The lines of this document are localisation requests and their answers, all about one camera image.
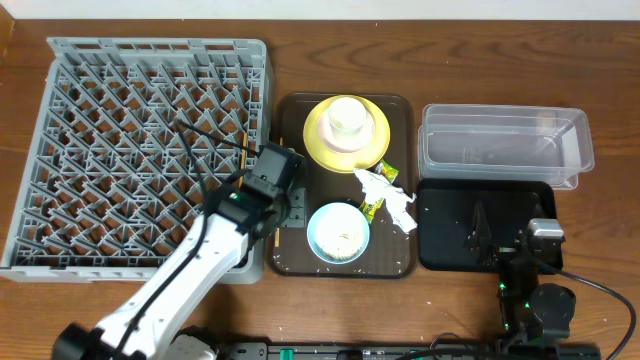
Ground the light blue bowl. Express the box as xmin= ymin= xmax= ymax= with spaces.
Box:
xmin=306 ymin=202 xmax=370 ymax=265

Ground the pink bowl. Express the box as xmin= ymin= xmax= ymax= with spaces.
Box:
xmin=318 ymin=110 xmax=375 ymax=153

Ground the white napkin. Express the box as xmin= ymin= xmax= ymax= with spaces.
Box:
xmin=354 ymin=169 xmax=417 ymax=234

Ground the green snack wrapper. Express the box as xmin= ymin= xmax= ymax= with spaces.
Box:
xmin=359 ymin=159 xmax=399 ymax=224

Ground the cream cup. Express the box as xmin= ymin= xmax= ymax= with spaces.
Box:
xmin=328 ymin=97 xmax=368 ymax=136

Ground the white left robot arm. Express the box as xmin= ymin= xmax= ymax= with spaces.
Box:
xmin=52 ymin=143 xmax=304 ymax=360

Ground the black tray bin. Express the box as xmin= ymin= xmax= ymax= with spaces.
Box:
xmin=417 ymin=179 xmax=557 ymax=272

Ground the yellow plate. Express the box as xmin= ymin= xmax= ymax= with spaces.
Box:
xmin=303 ymin=95 xmax=391 ymax=173

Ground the dark brown serving tray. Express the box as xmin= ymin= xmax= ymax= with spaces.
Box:
xmin=267 ymin=93 xmax=417 ymax=279

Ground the clear plastic bin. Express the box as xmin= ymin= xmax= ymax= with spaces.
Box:
xmin=417 ymin=104 xmax=595 ymax=190

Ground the grey plastic dish rack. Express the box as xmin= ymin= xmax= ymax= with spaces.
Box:
xmin=1 ymin=37 xmax=273 ymax=283

